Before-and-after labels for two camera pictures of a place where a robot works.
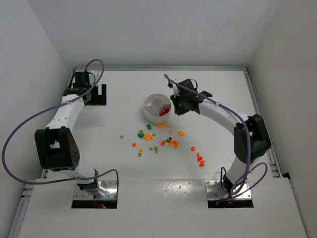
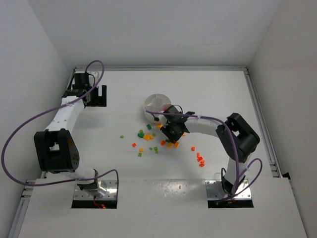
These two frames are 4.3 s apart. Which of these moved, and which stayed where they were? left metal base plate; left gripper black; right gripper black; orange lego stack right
Moved: right gripper black
Stayed: left metal base plate; orange lego stack right; left gripper black
